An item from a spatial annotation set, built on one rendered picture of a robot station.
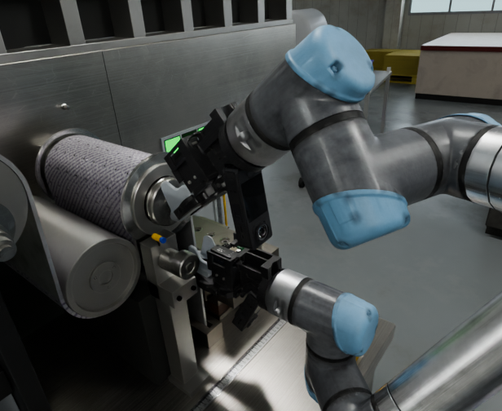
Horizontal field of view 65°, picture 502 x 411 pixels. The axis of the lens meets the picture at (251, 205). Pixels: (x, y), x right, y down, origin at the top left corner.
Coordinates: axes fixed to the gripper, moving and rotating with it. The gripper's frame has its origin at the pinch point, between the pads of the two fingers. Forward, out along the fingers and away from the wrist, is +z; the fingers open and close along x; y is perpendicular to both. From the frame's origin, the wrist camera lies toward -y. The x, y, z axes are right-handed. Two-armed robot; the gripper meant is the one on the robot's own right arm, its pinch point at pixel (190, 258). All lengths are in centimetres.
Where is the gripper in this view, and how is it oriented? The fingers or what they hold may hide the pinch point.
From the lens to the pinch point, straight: 75.7
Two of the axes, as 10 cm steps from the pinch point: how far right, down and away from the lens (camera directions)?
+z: -7.8, -2.5, 5.7
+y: -0.5, -8.9, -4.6
